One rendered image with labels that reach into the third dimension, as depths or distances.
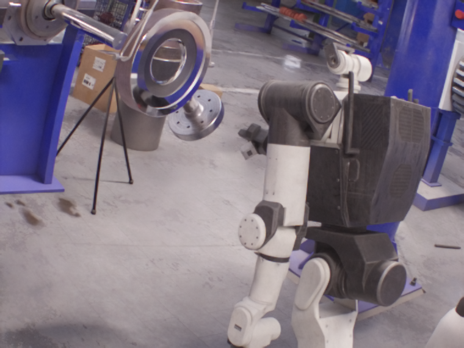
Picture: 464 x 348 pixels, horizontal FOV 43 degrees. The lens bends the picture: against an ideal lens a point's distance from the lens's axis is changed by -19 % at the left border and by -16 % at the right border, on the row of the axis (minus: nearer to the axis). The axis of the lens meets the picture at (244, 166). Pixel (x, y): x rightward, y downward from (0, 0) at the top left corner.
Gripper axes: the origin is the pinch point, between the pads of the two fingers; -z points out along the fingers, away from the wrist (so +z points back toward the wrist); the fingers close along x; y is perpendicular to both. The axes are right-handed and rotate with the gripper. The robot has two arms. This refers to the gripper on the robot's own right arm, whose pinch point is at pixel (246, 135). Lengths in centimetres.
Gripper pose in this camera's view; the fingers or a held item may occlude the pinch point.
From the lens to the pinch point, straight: 227.7
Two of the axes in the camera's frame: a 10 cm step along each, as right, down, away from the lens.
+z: 7.7, 3.4, -5.5
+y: 5.6, -7.7, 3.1
